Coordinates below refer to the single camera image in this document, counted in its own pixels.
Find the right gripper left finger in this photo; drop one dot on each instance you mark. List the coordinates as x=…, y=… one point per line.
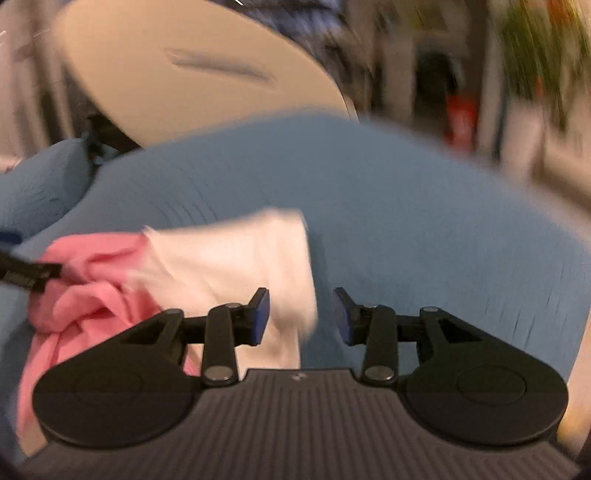
x=223, y=329

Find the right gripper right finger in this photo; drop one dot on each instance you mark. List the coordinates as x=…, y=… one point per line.
x=380, y=330

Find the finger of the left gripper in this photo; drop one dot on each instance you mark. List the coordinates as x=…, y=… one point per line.
x=31, y=276

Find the pink and white sweater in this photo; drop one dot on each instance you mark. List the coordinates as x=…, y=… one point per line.
x=112, y=281

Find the blue pillow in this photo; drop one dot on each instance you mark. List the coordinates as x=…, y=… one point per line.
x=42, y=189

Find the blue quilted bedspread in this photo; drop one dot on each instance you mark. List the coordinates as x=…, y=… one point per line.
x=503, y=293

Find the white floral curtain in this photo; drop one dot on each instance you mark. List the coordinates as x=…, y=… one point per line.
x=35, y=110

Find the red and white bucket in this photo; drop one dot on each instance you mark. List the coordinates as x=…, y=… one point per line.
x=462, y=118

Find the white plant pot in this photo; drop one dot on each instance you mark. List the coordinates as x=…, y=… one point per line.
x=522, y=139

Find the green potted plant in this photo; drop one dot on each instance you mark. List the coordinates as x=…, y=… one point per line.
x=546, y=48

